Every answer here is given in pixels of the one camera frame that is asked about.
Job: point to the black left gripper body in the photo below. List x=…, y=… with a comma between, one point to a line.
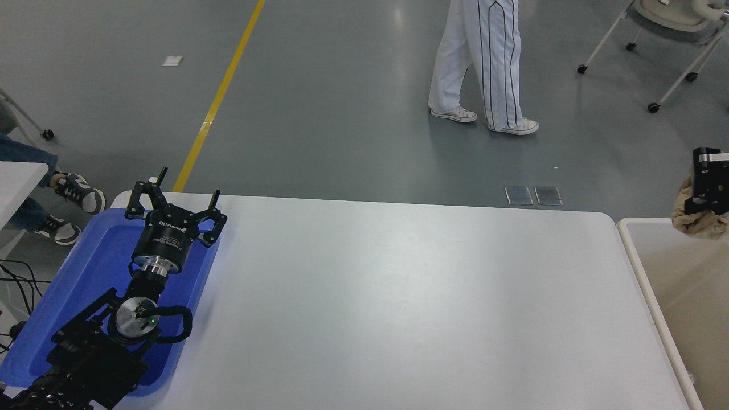
x=165, y=239

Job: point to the tan paper ball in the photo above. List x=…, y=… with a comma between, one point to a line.
x=703, y=225

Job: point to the seated person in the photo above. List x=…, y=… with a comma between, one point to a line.
x=80, y=193

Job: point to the blue plastic tray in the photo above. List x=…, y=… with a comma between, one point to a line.
x=97, y=267

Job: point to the grey chair leg with caster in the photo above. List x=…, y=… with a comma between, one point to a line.
x=46, y=134

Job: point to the large pale bin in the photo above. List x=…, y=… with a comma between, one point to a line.
x=683, y=296

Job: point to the small white side table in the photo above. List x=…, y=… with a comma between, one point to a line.
x=17, y=182

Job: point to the metal floor plate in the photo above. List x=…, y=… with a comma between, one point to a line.
x=519, y=195
x=548, y=196

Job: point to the white wheeled chair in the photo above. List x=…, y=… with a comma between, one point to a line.
x=672, y=14

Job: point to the standing person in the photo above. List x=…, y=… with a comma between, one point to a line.
x=498, y=57

